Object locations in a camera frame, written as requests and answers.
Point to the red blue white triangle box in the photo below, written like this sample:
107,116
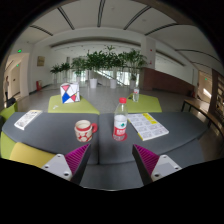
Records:
69,93

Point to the framed wall picture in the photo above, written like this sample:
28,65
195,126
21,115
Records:
40,61

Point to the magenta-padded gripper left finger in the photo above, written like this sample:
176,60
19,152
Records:
59,165

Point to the lime green table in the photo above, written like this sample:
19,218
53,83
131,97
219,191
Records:
146,105
71,107

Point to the white printed leaflet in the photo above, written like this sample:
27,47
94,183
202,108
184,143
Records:
27,119

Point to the red fire extinguisher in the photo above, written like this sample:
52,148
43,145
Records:
38,86

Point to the person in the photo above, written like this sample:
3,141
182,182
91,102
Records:
6,87

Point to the yellow upholstered chair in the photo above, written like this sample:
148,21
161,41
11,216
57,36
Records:
30,155

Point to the wooden shelf unit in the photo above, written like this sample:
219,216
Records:
218,93

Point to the lime green chair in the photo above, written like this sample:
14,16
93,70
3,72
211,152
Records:
7,112
5,145

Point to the clear red-capped water bottle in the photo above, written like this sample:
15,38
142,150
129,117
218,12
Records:
120,125

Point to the long wooden bench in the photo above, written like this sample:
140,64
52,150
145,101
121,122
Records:
203,111

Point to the group of potted plants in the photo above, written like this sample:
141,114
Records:
100,61

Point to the red floral mug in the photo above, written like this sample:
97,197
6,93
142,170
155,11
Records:
83,131

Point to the small clear drink bottle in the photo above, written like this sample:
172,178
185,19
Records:
136,95

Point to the yellow and white booklet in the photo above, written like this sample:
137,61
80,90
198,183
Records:
148,126

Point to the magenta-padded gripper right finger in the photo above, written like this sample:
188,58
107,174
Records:
163,166

